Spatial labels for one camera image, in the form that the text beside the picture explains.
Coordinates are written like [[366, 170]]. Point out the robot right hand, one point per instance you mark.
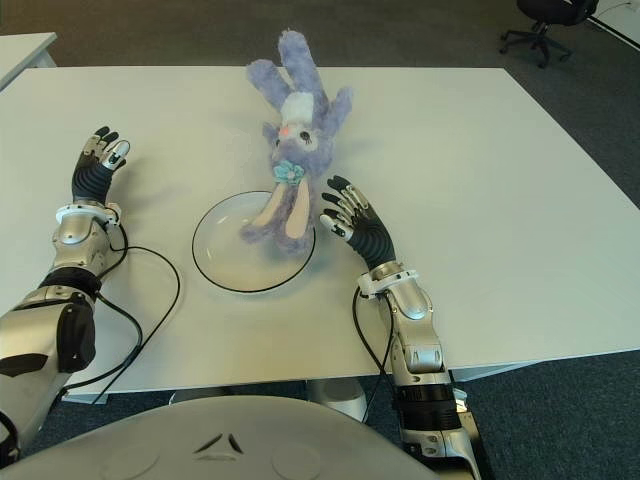
[[370, 235]]

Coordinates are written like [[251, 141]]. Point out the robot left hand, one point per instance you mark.
[[92, 180]]

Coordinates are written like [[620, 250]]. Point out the purple plush bunny doll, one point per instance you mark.
[[305, 145]]

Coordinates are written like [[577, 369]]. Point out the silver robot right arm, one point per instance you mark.
[[420, 340]]

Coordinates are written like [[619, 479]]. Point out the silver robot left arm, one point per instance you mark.
[[75, 240]]

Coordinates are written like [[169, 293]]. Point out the white plate black rim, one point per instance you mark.
[[225, 260]]

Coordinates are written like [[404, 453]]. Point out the white neighbouring desk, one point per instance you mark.
[[20, 55]]

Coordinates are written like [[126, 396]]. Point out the white table leg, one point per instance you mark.
[[340, 395]]

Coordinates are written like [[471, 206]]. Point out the silver robot torso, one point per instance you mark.
[[225, 450]]

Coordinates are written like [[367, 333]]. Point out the black office chair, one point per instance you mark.
[[545, 30]]

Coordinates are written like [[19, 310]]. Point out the metal bracket under table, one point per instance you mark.
[[461, 397]]

